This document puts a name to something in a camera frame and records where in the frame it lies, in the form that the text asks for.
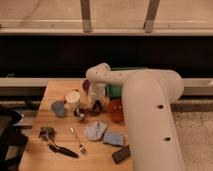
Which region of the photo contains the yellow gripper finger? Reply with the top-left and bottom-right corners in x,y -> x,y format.
103,96 -> 110,109

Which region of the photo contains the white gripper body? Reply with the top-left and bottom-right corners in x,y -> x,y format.
88,83 -> 105,102

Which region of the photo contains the dark grape bunch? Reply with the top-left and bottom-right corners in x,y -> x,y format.
86,100 -> 103,116

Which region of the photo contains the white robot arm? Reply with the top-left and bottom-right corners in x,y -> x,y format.
86,63 -> 185,171

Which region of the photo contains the white paper cup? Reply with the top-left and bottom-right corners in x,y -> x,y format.
65,91 -> 80,110

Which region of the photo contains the small metal cup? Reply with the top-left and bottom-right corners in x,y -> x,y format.
73,107 -> 86,122

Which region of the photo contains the blue grey small cup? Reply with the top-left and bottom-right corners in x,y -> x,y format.
51,101 -> 65,117

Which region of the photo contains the red-orange bowl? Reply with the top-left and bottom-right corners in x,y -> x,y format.
107,99 -> 124,123

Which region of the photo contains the purple bowl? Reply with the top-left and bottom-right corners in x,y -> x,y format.
82,79 -> 90,93

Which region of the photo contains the green plastic bin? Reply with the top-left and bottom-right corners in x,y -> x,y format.
105,67 -> 146,99

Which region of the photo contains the grey blue cloth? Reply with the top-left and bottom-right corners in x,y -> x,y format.
83,121 -> 108,141

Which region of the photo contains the blue sponge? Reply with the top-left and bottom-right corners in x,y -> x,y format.
103,132 -> 124,146

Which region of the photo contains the silver fork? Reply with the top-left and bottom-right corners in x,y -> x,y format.
70,127 -> 87,156

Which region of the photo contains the black rectangular block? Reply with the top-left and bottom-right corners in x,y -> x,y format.
112,145 -> 130,164

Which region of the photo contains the grey metal clip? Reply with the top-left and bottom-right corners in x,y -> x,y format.
39,127 -> 55,141

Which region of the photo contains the black chair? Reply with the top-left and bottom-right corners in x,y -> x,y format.
0,105 -> 28,171

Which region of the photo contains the black handled knife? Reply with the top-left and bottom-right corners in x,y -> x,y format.
48,144 -> 79,158

